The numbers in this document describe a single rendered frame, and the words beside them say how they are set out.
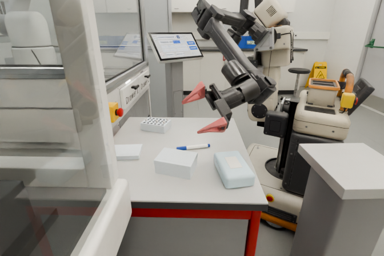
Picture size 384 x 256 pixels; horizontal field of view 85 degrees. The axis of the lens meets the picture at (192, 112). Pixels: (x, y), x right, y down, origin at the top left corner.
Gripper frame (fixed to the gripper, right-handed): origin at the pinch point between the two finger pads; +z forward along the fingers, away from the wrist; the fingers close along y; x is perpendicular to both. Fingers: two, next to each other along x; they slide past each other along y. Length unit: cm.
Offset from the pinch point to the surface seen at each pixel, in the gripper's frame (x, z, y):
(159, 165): 17.2, 14.9, 4.1
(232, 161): 18.1, -7.3, 13.4
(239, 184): 14.5, -5.2, 20.6
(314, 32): 300, -356, -176
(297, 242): 65, -26, 55
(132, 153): 25.1, 23.0, -6.3
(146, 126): 40.4, 16.1, -21.3
